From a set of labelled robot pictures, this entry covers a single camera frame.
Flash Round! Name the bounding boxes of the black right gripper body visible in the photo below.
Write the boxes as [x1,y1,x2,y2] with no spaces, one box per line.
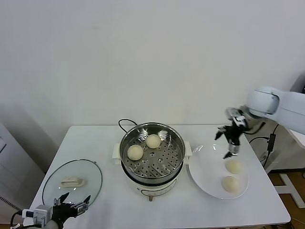
[224,120,246,146]

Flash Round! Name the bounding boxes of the grey computer monitor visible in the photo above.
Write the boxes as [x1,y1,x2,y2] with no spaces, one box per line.
[289,73,305,94]

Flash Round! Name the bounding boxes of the white side desk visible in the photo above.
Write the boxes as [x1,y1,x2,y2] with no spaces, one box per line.
[262,124,305,208]

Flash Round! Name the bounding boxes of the white cabinet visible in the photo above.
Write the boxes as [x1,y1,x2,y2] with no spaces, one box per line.
[0,123,46,215]

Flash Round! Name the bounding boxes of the black right camera cable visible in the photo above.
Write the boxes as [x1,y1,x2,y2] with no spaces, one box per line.
[247,121,266,135]

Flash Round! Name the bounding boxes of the black cooker power cord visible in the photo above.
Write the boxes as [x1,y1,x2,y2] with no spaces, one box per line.
[118,119,139,134]

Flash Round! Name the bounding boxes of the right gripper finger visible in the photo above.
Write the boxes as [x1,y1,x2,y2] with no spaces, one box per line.
[214,125,227,141]
[223,142,241,160]

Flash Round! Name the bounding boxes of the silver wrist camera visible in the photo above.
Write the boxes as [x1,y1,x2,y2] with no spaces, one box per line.
[21,204,53,226]
[225,107,243,121]

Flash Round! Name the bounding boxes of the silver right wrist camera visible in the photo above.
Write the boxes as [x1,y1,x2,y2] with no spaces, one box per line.
[225,107,243,121]

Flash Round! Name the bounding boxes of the white steamed baozi bun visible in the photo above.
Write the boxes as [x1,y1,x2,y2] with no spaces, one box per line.
[225,160,244,174]
[145,134,162,149]
[221,176,241,193]
[127,144,144,161]

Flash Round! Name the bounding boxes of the black left camera cable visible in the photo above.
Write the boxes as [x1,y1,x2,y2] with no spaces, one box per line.
[10,212,24,229]

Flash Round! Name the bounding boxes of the white round plate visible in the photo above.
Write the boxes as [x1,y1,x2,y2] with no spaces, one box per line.
[188,144,250,200]

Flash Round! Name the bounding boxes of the perforated stainless steel steamer basket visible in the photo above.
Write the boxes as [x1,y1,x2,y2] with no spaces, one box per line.
[119,122,186,180]

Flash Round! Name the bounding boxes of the black camera cable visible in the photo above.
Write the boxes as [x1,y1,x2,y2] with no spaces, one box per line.
[10,212,24,229]
[247,121,266,135]

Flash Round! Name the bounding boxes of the round glass lid beige handle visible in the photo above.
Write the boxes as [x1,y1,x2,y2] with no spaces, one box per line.
[42,159,103,212]

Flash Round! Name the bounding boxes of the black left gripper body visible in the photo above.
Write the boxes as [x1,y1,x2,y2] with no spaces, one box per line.
[51,202,81,224]

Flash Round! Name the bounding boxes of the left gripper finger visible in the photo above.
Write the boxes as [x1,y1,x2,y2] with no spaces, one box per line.
[53,192,70,207]
[72,195,92,216]

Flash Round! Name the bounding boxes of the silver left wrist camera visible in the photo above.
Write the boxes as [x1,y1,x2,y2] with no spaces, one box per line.
[21,204,53,226]

